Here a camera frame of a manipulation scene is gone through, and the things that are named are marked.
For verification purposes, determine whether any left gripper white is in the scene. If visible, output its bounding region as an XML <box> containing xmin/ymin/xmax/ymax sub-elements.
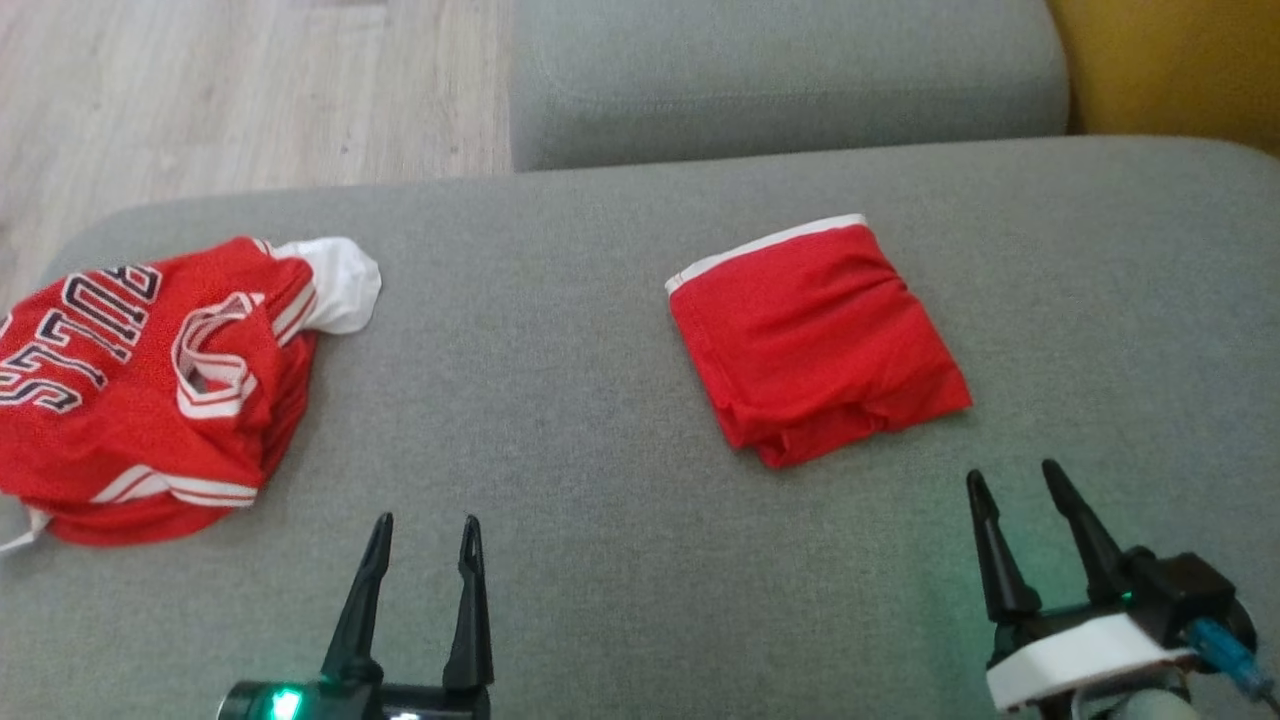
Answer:
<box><xmin>217</xmin><ymin>513</ymin><xmax>495</xmax><ymax>720</ymax></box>

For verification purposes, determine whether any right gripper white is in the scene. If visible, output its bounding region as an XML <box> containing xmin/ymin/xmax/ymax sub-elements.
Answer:
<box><xmin>966</xmin><ymin>459</ymin><xmax>1197</xmax><ymax>714</ymax></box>

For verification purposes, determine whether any red shorts white waistband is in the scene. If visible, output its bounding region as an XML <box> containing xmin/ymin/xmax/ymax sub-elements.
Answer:
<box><xmin>665</xmin><ymin>213</ymin><xmax>974</xmax><ymax>470</ymax></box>

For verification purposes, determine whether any red Bulls jersey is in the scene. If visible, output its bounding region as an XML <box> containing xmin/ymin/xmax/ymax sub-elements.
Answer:
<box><xmin>0</xmin><ymin>236</ymin><xmax>383</xmax><ymax>557</ymax></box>

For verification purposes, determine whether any large grey sofa seat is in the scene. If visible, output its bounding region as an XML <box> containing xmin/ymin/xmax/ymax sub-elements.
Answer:
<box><xmin>0</xmin><ymin>135</ymin><xmax>1280</xmax><ymax>720</ymax></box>

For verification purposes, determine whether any small grey sofa cushion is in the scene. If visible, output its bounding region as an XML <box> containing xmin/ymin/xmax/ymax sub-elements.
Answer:
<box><xmin>510</xmin><ymin>0</ymin><xmax>1071</xmax><ymax>173</ymax></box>

